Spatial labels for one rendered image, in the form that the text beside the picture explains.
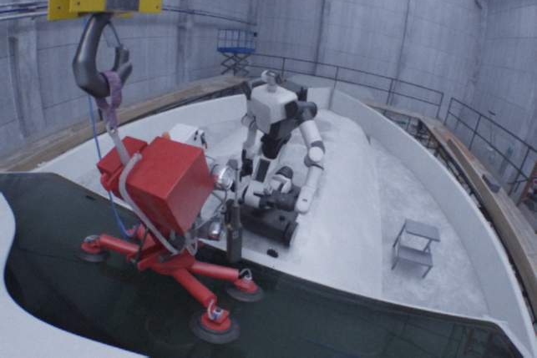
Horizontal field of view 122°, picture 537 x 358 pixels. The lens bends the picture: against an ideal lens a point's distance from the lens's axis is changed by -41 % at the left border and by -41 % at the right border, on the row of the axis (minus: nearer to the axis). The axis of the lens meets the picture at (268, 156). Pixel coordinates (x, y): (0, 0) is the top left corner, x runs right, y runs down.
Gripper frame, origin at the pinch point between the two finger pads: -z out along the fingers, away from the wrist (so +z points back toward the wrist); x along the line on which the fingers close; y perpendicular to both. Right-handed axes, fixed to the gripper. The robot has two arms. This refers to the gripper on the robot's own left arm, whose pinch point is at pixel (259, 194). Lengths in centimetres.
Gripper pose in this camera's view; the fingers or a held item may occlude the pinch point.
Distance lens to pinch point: 127.6
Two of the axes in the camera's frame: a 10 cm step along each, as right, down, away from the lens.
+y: 0.0, -7.4, -6.7
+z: 9.4, 2.4, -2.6
